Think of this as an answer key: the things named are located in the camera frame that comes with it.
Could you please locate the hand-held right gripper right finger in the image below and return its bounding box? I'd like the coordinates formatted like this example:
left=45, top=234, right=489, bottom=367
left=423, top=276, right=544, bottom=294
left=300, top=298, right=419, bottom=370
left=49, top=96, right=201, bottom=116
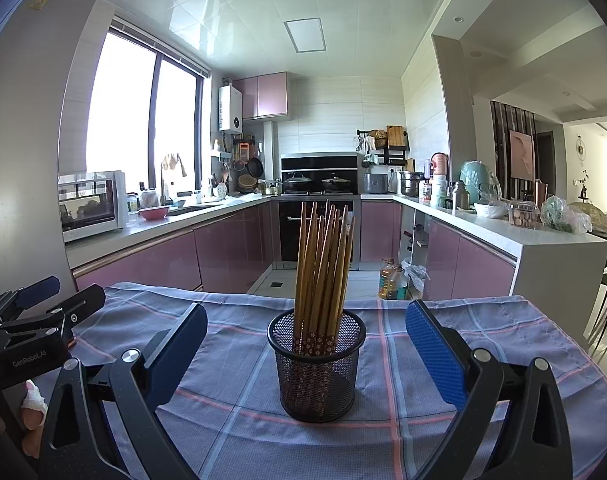
left=405, top=300, right=574, bottom=480

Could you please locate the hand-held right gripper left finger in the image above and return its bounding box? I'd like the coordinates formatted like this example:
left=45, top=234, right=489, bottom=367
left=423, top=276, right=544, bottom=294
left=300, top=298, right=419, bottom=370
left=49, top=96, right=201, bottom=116
left=40, top=302, right=209, bottom=480

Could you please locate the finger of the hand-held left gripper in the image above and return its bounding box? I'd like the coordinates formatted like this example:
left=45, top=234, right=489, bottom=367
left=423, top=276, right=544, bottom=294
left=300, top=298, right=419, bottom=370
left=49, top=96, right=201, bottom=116
left=0, top=276, right=62, bottom=331
left=0, top=285, right=107, bottom=346

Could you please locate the black mesh utensil holder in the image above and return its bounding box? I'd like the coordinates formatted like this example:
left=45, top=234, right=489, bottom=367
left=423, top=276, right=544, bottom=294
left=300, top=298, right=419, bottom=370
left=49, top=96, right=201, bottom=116
left=267, top=309, right=367, bottom=423

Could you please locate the bundle of bamboo chopsticks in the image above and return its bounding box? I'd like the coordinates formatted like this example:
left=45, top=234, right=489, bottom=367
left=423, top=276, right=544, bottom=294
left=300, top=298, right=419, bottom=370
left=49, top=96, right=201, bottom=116
left=292, top=199, right=357, bottom=356

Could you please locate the person's left hand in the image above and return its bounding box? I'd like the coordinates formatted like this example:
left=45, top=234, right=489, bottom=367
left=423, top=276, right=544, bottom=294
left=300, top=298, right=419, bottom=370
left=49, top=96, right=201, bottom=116
left=18, top=379, right=50, bottom=432

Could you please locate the clear plastic bag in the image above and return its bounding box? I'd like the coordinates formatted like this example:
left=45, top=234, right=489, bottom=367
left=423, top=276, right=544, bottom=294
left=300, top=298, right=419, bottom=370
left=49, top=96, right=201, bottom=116
left=402, top=259, right=429, bottom=298

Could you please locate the pink base cabinet run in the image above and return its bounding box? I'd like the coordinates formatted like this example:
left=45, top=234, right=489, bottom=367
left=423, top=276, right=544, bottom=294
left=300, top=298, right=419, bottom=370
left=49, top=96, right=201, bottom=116
left=66, top=195, right=274, bottom=293
left=361, top=192, right=607, bottom=301

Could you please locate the blue plaid tablecloth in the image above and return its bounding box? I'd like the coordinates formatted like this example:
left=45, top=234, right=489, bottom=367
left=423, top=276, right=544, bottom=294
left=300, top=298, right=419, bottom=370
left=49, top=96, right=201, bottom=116
left=34, top=281, right=607, bottom=480

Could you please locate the white microwave oven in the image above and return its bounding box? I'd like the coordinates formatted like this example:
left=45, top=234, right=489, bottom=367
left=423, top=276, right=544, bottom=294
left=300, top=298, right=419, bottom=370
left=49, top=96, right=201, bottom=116
left=58, top=170, right=129, bottom=243

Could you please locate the grey refrigerator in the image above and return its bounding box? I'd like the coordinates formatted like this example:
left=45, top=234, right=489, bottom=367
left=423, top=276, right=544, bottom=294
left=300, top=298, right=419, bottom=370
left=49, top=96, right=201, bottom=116
left=0, top=0, right=114, bottom=311

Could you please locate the white bowl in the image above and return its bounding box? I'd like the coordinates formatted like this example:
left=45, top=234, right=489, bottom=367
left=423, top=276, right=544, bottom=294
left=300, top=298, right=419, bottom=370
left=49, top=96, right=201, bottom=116
left=473, top=201, right=508, bottom=219

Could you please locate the white canister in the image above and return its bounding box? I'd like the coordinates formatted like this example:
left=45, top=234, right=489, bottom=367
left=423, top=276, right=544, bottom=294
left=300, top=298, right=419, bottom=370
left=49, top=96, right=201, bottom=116
left=430, top=175, right=451, bottom=208

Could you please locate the clear plastic container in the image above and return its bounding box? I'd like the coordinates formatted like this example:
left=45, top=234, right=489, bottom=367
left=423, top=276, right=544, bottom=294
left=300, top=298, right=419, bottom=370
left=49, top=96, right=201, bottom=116
left=507, top=200, right=540, bottom=231

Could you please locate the stainless steel pot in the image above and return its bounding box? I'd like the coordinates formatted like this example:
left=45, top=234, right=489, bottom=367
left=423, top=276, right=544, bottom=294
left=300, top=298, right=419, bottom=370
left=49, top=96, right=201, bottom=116
left=399, top=171, right=425, bottom=196

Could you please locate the mint green appliance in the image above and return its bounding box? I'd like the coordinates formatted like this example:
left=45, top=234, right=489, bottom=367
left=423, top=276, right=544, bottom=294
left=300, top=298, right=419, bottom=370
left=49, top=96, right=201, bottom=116
left=458, top=160, right=501, bottom=201

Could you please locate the plastic bag of greens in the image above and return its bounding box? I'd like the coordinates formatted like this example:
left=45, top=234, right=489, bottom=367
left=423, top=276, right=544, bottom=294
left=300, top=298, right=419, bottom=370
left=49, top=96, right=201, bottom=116
left=541, top=195, right=593, bottom=235

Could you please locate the kitchen window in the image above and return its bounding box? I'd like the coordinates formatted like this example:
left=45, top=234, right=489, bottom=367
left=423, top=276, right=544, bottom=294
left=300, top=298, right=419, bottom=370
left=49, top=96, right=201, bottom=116
left=86, top=17, right=212, bottom=196

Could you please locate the black integrated stove with oven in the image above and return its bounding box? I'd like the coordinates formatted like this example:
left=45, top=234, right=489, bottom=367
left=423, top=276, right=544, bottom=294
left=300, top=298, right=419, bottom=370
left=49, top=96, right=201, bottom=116
left=278, top=151, right=361, bottom=271

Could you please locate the white water heater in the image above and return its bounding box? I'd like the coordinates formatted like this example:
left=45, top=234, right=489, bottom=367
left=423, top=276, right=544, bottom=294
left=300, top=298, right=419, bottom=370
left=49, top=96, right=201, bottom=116
left=218, top=85, right=243, bottom=135

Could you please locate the dark slatted room divider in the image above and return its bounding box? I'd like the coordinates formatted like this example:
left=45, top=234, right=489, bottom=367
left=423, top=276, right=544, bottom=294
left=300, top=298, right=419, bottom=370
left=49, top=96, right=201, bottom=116
left=490, top=101, right=537, bottom=196

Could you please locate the pink upper cabinet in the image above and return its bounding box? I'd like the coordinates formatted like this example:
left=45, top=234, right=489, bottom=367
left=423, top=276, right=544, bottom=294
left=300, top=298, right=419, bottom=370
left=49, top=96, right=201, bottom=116
left=234, top=71, right=290, bottom=122

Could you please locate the ceiling light panel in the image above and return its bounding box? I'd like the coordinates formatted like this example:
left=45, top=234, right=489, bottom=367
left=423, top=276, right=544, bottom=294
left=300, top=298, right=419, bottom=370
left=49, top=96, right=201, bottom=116
left=284, top=18, right=329, bottom=53

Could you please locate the black wall rack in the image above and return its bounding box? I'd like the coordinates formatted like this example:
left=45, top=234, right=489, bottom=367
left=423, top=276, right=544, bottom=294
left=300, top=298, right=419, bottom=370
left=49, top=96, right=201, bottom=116
left=356, top=125, right=409, bottom=166

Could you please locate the pink wall picture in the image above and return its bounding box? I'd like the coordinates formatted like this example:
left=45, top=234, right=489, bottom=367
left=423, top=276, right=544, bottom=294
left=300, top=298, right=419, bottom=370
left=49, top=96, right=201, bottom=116
left=508, top=130, right=535, bottom=181

